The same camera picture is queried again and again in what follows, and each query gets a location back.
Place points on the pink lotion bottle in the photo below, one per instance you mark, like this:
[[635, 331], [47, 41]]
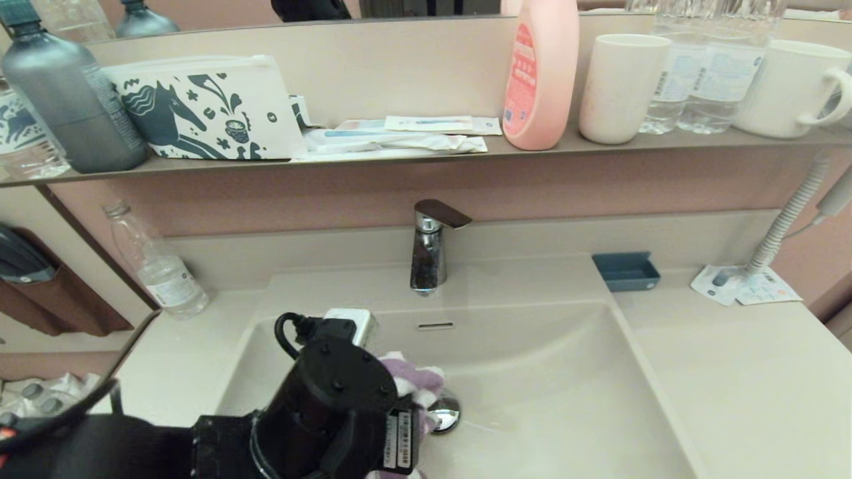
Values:
[[549, 80]]

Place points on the slim clear plastic bottle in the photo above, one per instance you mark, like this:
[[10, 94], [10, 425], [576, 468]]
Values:
[[163, 279]]

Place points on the grey wall shelf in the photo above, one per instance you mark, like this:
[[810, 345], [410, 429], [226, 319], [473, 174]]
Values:
[[496, 149]]

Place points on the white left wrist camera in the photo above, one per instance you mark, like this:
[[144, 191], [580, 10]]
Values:
[[356, 322]]

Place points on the white ceramic mug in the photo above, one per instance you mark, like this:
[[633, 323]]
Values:
[[779, 90]]

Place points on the grey bottle teal cap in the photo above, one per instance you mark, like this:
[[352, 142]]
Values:
[[70, 113]]

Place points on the crumpled white plastic wrapper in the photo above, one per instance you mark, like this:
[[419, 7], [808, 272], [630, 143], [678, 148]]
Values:
[[399, 142]]

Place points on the chrome drain stopper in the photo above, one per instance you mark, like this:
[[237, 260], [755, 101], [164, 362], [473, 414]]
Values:
[[447, 416]]

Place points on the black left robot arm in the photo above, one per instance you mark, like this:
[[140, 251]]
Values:
[[319, 412]]

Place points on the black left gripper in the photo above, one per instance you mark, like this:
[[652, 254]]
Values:
[[399, 439]]

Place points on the white pouch blue horse print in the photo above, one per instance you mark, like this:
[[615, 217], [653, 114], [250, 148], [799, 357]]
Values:
[[200, 110]]

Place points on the flat white sachet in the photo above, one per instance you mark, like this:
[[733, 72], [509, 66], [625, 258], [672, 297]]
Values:
[[489, 126]]

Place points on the purple white striped towel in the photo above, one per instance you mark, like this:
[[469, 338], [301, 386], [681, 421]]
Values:
[[416, 379]]

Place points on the metal towel rail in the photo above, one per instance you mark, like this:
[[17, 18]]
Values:
[[133, 346]]

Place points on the shrink-wrapped bottle pack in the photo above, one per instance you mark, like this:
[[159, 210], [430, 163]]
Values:
[[53, 389]]

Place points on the beige sink basin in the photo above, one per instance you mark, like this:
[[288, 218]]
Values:
[[566, 386]]

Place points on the white plastic tumbler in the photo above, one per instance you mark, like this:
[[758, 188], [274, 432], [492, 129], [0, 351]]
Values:
[[620, 93]]

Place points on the clear bottle blue print label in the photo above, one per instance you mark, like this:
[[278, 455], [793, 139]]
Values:
[[25, 156]]

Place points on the chrome faucet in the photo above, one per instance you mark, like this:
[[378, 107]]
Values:
[[429, 259]]

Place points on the clear water bottle white label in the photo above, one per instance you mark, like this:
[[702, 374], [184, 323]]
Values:
[[671, 86], [729, 80]]

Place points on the white sachet grey picture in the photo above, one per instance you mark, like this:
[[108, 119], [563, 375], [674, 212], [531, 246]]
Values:
[[715, 283]]

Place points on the blue soap dish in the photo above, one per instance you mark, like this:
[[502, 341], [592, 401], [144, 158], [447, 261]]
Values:
[[626, 273]]

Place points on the small white toothbrush packet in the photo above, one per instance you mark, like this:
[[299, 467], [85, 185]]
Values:
[[429, 124]]

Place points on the black hair dryer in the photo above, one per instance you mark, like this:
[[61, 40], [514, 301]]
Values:
[[23, 259]]

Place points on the brown hanging pouch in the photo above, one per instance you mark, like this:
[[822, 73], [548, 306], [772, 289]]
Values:
[[66, 306]]

